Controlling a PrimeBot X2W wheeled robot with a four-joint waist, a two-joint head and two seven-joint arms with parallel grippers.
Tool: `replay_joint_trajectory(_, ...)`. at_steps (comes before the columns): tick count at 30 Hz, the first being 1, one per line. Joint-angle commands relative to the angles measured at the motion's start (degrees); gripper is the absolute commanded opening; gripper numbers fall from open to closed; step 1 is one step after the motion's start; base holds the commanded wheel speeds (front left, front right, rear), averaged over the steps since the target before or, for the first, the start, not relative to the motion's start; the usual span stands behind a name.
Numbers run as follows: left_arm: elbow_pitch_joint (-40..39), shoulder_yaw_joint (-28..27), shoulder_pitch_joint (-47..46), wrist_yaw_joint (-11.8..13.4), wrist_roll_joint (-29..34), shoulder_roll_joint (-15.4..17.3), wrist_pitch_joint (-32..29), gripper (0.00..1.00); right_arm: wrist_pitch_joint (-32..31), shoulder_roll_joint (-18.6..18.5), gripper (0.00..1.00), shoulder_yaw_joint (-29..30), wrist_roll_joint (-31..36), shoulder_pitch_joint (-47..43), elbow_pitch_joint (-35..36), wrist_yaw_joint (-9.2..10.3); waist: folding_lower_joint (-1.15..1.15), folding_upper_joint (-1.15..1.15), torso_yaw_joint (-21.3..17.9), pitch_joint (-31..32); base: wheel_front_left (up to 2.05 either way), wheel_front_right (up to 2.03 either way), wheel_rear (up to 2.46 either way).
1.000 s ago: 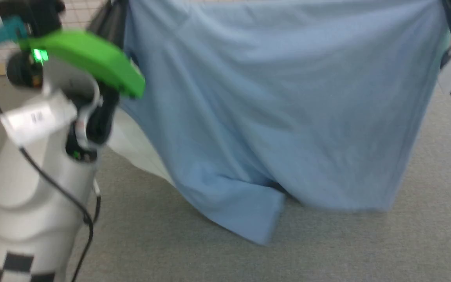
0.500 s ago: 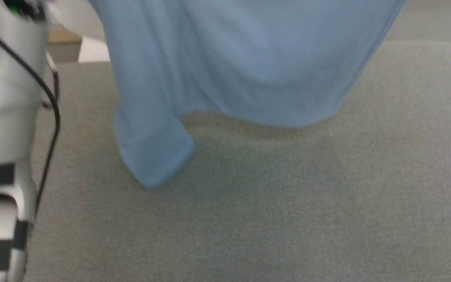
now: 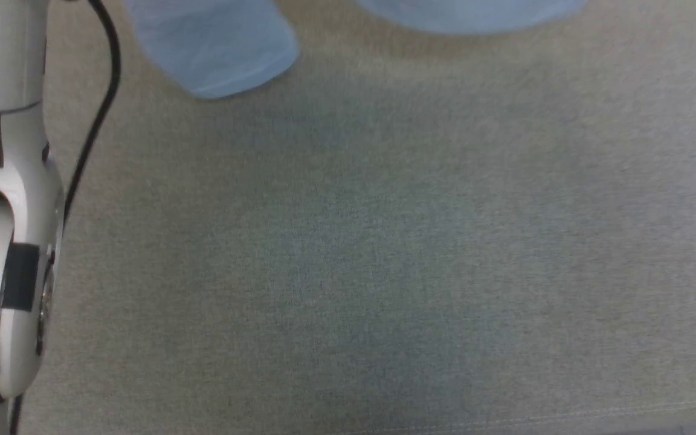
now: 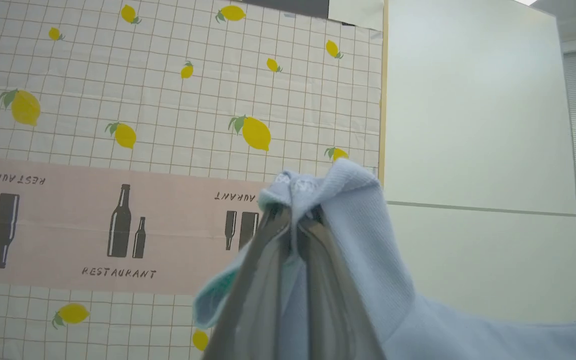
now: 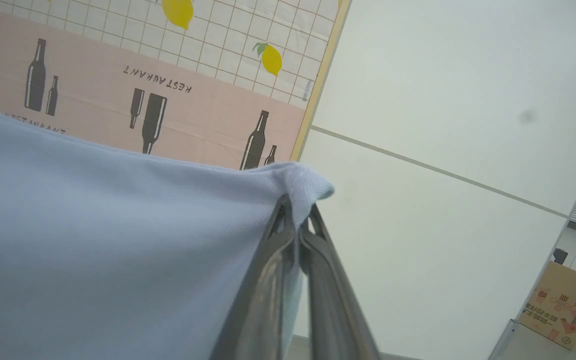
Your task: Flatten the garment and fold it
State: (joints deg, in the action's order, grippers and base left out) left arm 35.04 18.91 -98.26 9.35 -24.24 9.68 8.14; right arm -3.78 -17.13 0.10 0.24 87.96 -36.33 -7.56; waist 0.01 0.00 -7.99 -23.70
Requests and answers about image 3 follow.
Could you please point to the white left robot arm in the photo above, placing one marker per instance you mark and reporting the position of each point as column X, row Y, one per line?
column 3, row 199

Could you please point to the light blue white shirt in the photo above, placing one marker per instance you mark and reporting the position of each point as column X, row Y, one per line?
column 221, row 48

